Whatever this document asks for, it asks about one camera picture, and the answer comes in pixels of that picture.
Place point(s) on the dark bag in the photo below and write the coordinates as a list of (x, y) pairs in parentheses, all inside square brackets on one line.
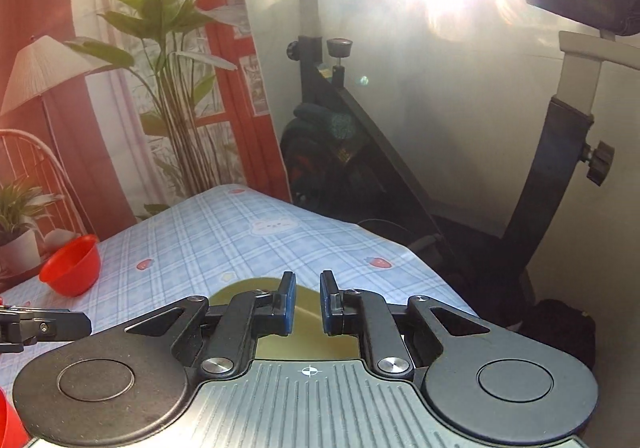
[(562, 330)]

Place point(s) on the yellow-green plate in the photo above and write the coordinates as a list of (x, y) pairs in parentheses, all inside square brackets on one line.
[(305, 343)]

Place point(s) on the black exercise bike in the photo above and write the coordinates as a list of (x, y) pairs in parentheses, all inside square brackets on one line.
[(360, 127)]

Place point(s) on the red plastic bowl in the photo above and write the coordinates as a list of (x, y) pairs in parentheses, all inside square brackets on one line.
[(70, 270), (6, 420)]

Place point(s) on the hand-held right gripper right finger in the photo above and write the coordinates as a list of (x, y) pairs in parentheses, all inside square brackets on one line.
[(327, 309)]

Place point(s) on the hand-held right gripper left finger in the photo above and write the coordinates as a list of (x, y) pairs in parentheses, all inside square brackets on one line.
[(289, 307)]

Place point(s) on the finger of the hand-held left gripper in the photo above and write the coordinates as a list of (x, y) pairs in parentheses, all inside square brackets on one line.
[(45, 325)]

